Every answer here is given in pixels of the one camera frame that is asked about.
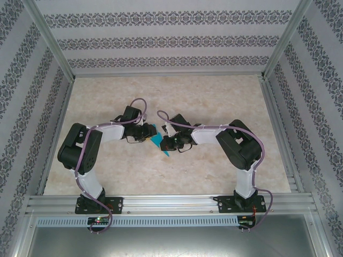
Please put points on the left circuit board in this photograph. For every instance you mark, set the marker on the left circuit board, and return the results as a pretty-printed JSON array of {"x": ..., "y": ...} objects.
[{"x": 99, "y": 220}]

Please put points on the aluminium side rail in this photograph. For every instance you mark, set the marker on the aluminium side rail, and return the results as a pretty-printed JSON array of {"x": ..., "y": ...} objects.
[
  {"x": 284, "y": 139},
  {"x": 55, "y": 139}
]

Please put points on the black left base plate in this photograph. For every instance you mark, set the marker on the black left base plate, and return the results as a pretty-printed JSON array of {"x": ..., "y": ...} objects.
[{"x": 115, "y": 204}]

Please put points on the aluminium frame post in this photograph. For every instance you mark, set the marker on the aluminium frame post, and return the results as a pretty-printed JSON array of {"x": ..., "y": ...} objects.
[
  {"x": 51, "y": 40},
  {"x": 286, "y": 40}
]

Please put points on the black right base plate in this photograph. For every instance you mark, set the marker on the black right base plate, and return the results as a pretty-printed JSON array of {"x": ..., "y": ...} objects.
[{"x": 227, "y": 204}]

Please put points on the aluminium mounting rail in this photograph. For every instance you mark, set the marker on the aluminium mounting rail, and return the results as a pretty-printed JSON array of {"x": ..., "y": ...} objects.
[{"x": 171, "y": 203}]

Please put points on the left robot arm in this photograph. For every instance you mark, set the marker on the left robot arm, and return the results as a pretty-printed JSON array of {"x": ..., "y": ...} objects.
[{"x": 80, "y": 152}]

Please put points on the blue paper sheet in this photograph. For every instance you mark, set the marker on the blue paper sheet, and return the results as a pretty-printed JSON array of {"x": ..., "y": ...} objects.
[{"x": 156, "y": 139}]

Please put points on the grey metal sheet panel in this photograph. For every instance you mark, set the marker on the grey metal sheet panel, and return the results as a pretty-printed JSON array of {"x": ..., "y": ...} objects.
[{"x": 171, "y": 242}]

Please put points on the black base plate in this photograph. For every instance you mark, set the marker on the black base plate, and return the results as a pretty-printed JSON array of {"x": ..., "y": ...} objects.
[
  {"x": 115, "y": 204},
  {"x": 227, "y": 204}
]

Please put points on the circuit board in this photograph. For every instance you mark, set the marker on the circuit board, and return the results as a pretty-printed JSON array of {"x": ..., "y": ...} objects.
[
  {"x": 246, "y": 220},
  {"x": 99, "y": 220}
]

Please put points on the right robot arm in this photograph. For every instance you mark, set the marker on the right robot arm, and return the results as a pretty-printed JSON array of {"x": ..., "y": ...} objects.
[{"x": 241, "y": 150}]

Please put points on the right circuit board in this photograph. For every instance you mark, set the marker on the right circuit board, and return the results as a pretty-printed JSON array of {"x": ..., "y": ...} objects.
[{"x": 246, "y": 220}]

